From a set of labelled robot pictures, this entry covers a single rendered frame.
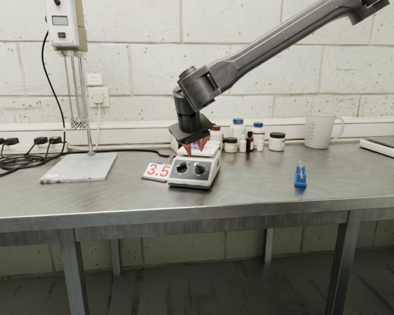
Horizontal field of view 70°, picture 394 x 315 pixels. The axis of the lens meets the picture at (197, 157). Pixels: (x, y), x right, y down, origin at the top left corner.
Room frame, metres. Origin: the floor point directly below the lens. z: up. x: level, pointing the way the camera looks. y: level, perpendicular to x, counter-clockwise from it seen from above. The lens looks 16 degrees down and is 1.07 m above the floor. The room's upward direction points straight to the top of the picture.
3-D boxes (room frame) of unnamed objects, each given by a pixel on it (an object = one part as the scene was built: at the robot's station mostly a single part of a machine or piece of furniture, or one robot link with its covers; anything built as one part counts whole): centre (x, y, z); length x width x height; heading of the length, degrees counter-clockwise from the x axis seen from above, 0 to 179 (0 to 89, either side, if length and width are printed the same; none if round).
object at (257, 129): (1.24, -0.27, 0.81); 0.06 x 0.06 x 0.11
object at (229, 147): (1.18, -0.15, 0.78); 0.05 x 0.05 x 0.06
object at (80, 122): (0.98, 0.41, 1.02); 0.07 x 0.07 x 0.25
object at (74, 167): (0.97, 0.41, 0.76); 0.30 x 0.20 x 0.01; 7
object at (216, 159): (0.87, 0.00, 0.79); 0.22 x 0.13 x 0.08; 166
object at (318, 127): (1.26, -0.56, 0.82); 0.18 x 0.13 x 0.15; 46
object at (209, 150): (0.90, -0.01, 0.83); 0.12 x 0.12 x 0.01; 76
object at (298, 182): (0.83, -0.32, 0.77); 0.10 x 0.03 x 0.04; 162
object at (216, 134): (1.19, -0.08, 0.80); 0.06 x 0.06 x 0.11
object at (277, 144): (1.22, -0.35, 0.79); 0.07 x 0.07 x 0.07
